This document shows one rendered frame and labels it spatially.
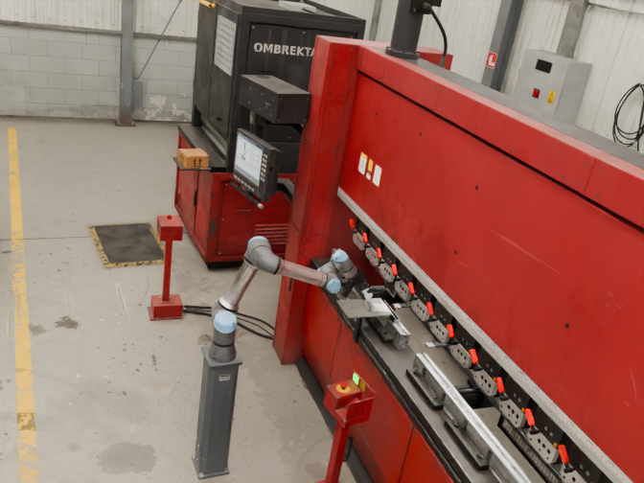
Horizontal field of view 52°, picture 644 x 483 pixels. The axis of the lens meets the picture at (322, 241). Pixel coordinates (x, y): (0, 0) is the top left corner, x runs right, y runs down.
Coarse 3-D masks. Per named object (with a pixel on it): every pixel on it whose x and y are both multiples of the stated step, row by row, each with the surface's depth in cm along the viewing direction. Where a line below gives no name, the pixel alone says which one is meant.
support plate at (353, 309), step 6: (336, 300) 371; (342, 300) 372; (348, 300) 373; (354, 300) 374; (360, 300) 375; (372, 300) 377; (378, 300) 378; (342, 306) 366; (348, 306) 367; (354, 306) 368; (360, 306) 369; (348, 312) 360; (354, 312) 361; (360, 312) 362; (366, 312) 363; (372, 312) 364; (378, 312) 365; (384, 312) 366
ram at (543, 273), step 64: (384, 128) 365; (448, 128) 305; (384, 192) 366; (448, 192) 306; (512, 192) 263; (576, 192) 235; (448, 256) 307; (512, 256) 264; (576, 256) 231; (640, 256) 205; (512, 320) 264; (576, 320) 231; (640, 320) 206; (576, 384) 232; (640, 384) 206; (640, 448) 206
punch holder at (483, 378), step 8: (480, 352) 284; (480, 360) 284; (488, 360) 279; (488, 368) 279; (496, 368) 274; (480, 376) 284; (488, 376) 279; (496, 376) 274; (504, 376) 274; (480, 384) 284; (488, 384) 279; (496, 384) 275; (504, 384) 278; (488, 392) 279; (496, 392) 278
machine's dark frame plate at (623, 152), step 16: (384, 48) 393; (416, 64) 352; (432, 64) 361; (464, 80) 326; (496, 96) 299; (528, 112) 274; (544, 112) 280; (560, 128) 253; (576, 128) 258; (592, 144) 237; (608, 144) 241; (624, 160) 221; (640, 160) 225
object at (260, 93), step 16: (256, 80) 424; (272, 80) 431; (240, 96) 440; (256, 96) 422; (272, 96) 406; (288, 96) 405; (304, 96) 411; (256, 112) 425; (272, 112) 408; (288, 112) 410; (304, 112) 416; (256, 128) 447
